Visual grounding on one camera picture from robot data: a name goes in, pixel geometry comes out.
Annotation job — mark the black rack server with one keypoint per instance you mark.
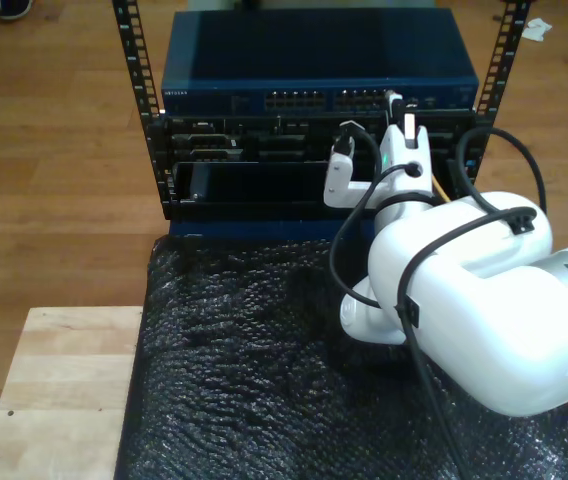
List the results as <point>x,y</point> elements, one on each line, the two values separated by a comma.
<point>264,141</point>

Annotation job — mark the white crumpled paper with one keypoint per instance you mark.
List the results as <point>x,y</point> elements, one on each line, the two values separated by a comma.
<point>536,30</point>

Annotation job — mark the black bubble mat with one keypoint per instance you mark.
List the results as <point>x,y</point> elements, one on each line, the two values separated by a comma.
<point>239,375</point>

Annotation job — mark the person's foot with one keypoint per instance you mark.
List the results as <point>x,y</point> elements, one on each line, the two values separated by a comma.
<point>14,7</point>

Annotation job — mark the blue network switch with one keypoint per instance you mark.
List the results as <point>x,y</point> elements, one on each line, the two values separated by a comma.
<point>314,50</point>

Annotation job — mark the black perforated rack post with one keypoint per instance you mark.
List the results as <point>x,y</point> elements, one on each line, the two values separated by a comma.
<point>506,40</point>
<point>136,60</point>

